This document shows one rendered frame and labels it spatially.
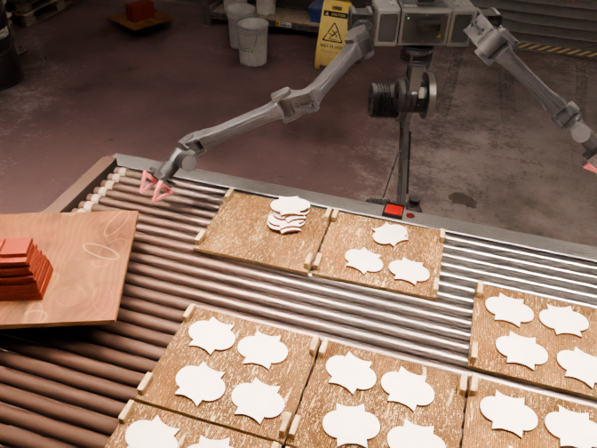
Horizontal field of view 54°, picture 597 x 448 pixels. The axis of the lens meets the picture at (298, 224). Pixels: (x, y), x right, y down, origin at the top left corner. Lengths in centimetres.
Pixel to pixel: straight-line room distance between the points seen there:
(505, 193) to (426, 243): 214
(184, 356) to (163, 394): 13
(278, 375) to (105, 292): 56
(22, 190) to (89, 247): 233
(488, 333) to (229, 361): 77
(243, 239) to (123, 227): 41
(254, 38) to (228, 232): 366
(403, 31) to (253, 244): 103
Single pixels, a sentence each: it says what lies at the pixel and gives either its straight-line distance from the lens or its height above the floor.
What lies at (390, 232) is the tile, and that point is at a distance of 211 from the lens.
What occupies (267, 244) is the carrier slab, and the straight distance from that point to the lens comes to 204.
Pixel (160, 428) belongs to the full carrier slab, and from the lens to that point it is 157.
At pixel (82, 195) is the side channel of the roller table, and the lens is 239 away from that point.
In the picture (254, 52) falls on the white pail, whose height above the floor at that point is 14.
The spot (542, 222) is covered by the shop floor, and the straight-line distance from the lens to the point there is 402.
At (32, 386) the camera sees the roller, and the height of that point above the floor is 91.
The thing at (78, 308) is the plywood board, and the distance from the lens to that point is 176.
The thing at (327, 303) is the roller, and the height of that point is 91.
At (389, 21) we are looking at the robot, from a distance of 242.
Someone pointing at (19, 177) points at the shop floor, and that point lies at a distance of 440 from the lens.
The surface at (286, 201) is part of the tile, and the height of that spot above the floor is 100.
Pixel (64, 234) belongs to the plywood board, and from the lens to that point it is 203.
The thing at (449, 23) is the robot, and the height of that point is 147.
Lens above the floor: 225
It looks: 38 degrees down
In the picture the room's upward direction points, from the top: 2 degrees clockwise
